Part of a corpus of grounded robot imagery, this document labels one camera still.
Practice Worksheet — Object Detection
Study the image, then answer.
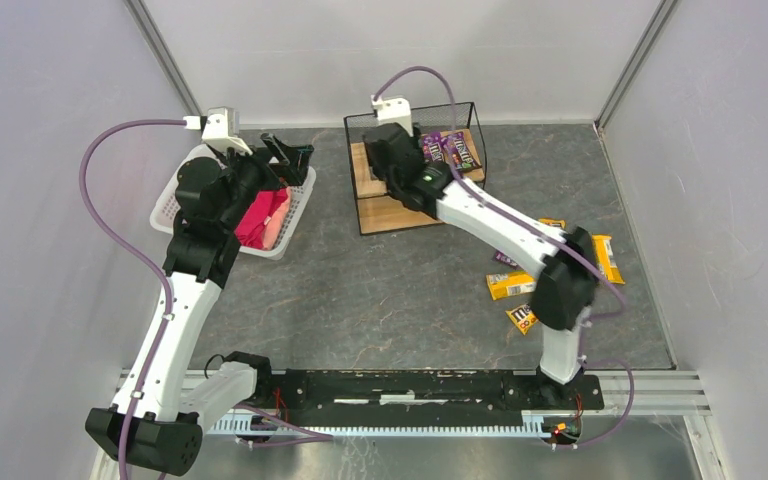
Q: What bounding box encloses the purple cable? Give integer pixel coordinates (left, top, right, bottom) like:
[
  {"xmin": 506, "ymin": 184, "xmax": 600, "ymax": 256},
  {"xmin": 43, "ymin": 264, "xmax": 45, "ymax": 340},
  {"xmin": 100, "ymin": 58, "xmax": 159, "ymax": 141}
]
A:
[
  {"xmin": 371, "ymin": 65, "xmax": 636, "ymax": 450},
  {"xmin": 79, "ymin": 119, "xmax": 187, "ymax": 480}
]

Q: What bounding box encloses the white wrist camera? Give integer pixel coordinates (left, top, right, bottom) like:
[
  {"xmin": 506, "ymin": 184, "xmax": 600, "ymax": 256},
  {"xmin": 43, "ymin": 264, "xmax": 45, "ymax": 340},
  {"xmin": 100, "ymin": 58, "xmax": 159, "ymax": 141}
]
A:
[
  {"xmin": 183, "ymin": 107, "xmax": 253, "ymax": 156},
  {"xmin": 371, "ymin": 95, "xmax": 414, "ymax": 137}
]

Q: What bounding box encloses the black wire wooden shelf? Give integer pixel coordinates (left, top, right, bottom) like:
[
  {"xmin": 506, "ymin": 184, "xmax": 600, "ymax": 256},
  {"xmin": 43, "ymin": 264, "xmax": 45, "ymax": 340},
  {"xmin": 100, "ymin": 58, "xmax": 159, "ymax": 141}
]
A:
[{"xmin": 343, "ymin": 101, "xmax": 489, "ymax": 237}]

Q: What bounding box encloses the white plastic basket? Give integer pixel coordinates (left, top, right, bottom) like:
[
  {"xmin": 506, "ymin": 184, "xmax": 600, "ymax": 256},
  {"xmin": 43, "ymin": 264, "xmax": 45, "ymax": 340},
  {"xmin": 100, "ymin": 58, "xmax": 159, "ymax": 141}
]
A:
[{"xmin": 149, "ymin": 145, "xmax": 316, "ymax": 260}]

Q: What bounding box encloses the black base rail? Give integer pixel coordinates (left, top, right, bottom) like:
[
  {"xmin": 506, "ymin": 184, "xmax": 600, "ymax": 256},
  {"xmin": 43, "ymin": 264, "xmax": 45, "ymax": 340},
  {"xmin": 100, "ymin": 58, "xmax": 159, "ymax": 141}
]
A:
[{"xmin": 268, "ymin": 370, "xmax": 605, "ymax": 428}]

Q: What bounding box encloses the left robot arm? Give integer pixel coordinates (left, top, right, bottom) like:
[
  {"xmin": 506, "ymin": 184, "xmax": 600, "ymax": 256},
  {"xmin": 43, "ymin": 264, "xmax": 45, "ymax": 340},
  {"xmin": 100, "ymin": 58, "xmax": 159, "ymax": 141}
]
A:
[{"xmin": 85, "ymin": 133, "xmax": 314, "ymax": 479}]

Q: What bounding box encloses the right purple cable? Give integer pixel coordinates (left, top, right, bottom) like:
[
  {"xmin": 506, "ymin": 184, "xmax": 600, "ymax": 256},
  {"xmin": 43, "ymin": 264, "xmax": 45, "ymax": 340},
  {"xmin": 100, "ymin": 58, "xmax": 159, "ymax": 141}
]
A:
[{"xmin": 371, "ymin": 65, "xmax": 636, "ymax": 450}]

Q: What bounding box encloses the yellow M&M candy bag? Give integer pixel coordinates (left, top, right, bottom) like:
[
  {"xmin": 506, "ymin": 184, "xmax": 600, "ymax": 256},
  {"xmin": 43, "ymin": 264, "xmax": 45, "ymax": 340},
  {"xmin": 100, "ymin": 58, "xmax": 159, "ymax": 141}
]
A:
[{"xmin": 506, "ymin": 304, "xmax": 539, "ymax": 335}]

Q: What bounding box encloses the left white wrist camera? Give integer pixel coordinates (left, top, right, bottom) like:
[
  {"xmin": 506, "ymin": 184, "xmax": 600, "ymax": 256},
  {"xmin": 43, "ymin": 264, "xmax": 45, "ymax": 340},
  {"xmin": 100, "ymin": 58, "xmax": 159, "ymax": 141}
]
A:
[{"xmin": 183, "ymin": 107, "xmax": 253, "ymax": 156}]

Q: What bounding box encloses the yellow candy bag outer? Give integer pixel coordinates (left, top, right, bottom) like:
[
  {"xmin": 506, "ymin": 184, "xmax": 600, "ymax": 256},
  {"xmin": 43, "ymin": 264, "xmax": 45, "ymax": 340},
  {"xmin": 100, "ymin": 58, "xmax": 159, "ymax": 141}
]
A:
[{"xmin": 592, "ymin": 235, "xmax": 625, "ymax": 285}]

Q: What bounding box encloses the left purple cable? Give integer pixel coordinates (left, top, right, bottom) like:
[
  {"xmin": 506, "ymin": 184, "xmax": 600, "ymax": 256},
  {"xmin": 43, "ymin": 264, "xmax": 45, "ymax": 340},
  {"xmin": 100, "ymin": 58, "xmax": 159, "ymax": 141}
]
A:
[{"xmin": 79, "ymin": 119, "xmax": 187, "ymax": 480}]

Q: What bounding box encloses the pink red cloth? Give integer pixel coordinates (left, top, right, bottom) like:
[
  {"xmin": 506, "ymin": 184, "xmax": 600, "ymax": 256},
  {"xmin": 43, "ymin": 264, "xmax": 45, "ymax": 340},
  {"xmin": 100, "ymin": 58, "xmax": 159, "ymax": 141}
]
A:
[{"xmin": 235, "ymin": 188, "xmax": 292, "ymax": 251}]

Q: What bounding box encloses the yellow candy bag backside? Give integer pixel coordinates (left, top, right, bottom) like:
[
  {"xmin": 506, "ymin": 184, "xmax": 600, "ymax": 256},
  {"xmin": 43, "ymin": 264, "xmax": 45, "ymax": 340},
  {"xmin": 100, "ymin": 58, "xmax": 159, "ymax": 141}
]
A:
[{"xmin": 485, "ymin": 271, "xmax": 536, "ymax": 301}]

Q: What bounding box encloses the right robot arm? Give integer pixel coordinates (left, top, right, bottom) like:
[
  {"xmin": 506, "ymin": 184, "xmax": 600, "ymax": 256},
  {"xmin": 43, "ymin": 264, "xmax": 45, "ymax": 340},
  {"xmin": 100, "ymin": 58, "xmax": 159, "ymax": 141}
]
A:
[{"xmin": 362, "ymin": 123, "xmax": 599, "ymax": 385}]

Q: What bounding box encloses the purple candy bag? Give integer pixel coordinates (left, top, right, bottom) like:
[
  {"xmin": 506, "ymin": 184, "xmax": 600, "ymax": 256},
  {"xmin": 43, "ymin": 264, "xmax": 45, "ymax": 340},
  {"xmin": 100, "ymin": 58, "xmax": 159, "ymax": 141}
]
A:
[
  {"xmin": 420, "ymin": 132, "xmax": 448, "ymax": 162},
  {"xmin": 493, "ymin": 251, "xmax": 519, "ymax": 268},
  {"xmin": 442, "ymin": 130, "xmax": 481, "ymax": 173}
]

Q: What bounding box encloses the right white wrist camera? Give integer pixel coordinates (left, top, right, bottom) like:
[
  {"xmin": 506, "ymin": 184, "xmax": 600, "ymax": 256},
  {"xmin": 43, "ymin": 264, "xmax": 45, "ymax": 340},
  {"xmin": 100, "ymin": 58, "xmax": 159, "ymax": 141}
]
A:
[{"xmin": 371, "ymin": 95, "xmax": 414, "ymax": 137}]

